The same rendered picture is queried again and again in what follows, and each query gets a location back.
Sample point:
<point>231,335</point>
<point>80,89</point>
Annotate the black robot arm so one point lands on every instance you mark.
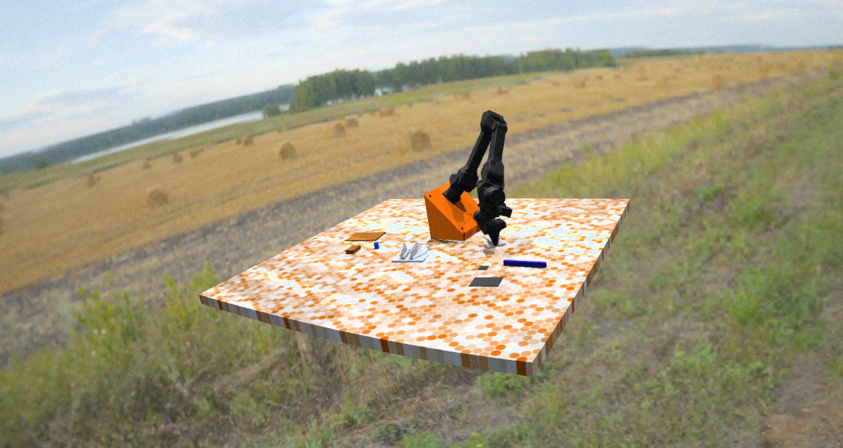
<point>490,187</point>

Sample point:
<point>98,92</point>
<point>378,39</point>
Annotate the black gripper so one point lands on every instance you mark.
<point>485,219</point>

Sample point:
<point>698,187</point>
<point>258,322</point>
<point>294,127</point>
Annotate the dark blue flat bar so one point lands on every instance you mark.
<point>524,263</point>

